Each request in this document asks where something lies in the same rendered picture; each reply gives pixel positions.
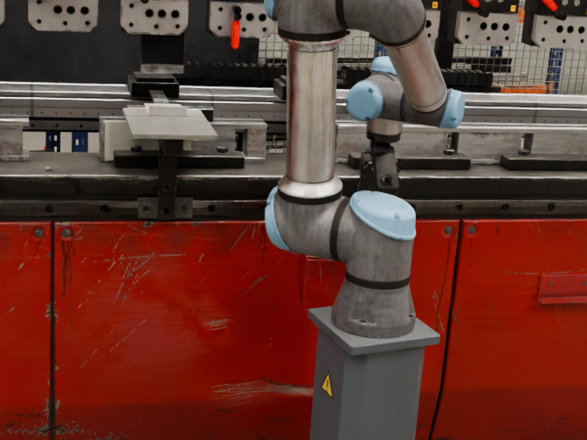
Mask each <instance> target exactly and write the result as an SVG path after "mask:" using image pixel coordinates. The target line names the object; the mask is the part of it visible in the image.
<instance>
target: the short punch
mask: <svg viewBox="0 0 587 440"><path fill-rule="evenodd" d="M184 53H185V33H184V34H181V35H155V34H141V56H140V64H141V70H140V72H149V73H182V74H183V66H184Z"/></svg>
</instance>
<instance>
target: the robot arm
mask: <svg viewBox="0 0 587 440"><path fill-rule="evenodd" d="M264 7H265V12H266V15H267V16H268V17H269V18H270V19H272V20H273V21H274V22H278V36H279V37H280V38H281V39H282V40H283V41H284V42H285V43H286V44H287V173H286V174H285V175H284V176H283V177H282V178H280V179H279V181H278V186H276V187H275V188H273V190H272V191H271V193H270V194H269V197H268V198H267V207H266V211H265V223H266V232H267V235H268V236H269V238H270V240H271V242H272V243H273V244H275V246H277V247H278V248H280V249H282V250H286V251H291V252H292V253H295V254H305V255H308V256H313V257H318V258H325V259H329V260H334V261H338V262H343V263H345V264H346V265H345V277H344V281H343V283H342V287H341V289H340V291H339V292H338V295H337V297H336V300H335V303H334V304H333V308H332V316H331V320H332V322H333V324H334V325H335V326H336V327H338V328H339V329H341V330H342V331H344V332H346V333H350V334H353V335H356V336H361V337H365V338H372V339H392V338H398V337H402V336H405V335H407V334H409V333H411V332H412V331H413V330H414V328H415V321H416V313H415V309H414V305H413V301H412V297H411V290H410V276H411V261H412V252H413V244H414V237H415V236H416V229H415V222H416V214H415V211H414V209H413V208H412V207H411V206H410V205H409V204H408V203H407V202H406V201H404V200H403V199H401V198H399V197H400V195H401V181H402V178H401V177H398V172H400V169H399V168H398V167H397V165H398V161H397V158H396V156H395V149H394V147H393V146H391V143H394V142H398V141H400V136H401V132H402V131H403V123H404V122H408V123H413V124H419V125H425V126H431V127H437V128H441V127H442V128H450V129H454V128H456V127H458V126H459V124H460V122H461V121H462V118H463V114H464V110H465V97H464V94H463V93H462V92H461V91H457V90H453V89H452V88H450V89H447V88H446V85H445V81H444V79H443V76H442V73H441V71H440V69H439V64H438V62H437V60H436V57H435V54H434V52H433V49H432V46H431V43H430V40H429V38H428V36H427V33H426V30H425V26H426V13H425V8H424V6H423V4H422V2H421V0H264ZM347 29H350V30H359V31H366V32H369V33H371V34H372V36H373V37H374V39H375V40H376V41H377V42H378V43H379V44H381V45H383V46H384V48H385V50H386V52H387V54H388V56H389V57H378V58H375V59H374V60H373V62H372V68H371V69H370V71H371V75H370V76H369V77H368V78H366V79H365V80H362V81H359V82H357V83H356V84H355V85H354V86H353V87H352V88H351V89H350V90H349V92H348V94H347V97H346V100H345V101H346V108H347V110H348V112H349V114H350V115H351V116H352V117H353V118H354V119H356V120H359V121H363V122H366V121H367V125H366V128H367V133H366V137H367V138H368V139H369V140H371V147H370V151H369V152H361V161H360V171H359V175H360V176H359V177H360V182H359V183H358V187H357V190H358V192H356V193H354V194H353V195H352V197H351V198H350V197H345V196H342V181H341V180H340V179H339V178H338V177H337V176H336V175H335V113H336V77H337V46H338V44H339V43H340V42H342V41H343V39H345V38H346V36H347ZM367 154H369V155H367ZM370 188H371V189H370ZM374 189H375V190H376V191H373V190H374Z"/></svg>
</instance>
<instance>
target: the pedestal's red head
mask: <svg viewBox="0 0 587 440"><path fill-rule="evenodd" d="M345 265H346V264H345V263H343V262H338V261H334V260H329V259H325V258H318V257H313V256H308V255H305V254H299V263H298V275H297V286H298V289H299V294H300V301H301V305H302V309H303V310H308V309H310V308H317V307H325V306H333V304H334V303H335V300H336V297H337V295H338V292H339V291H340V289H341V287H342V283H343V281H344V277H345Z"/></svg>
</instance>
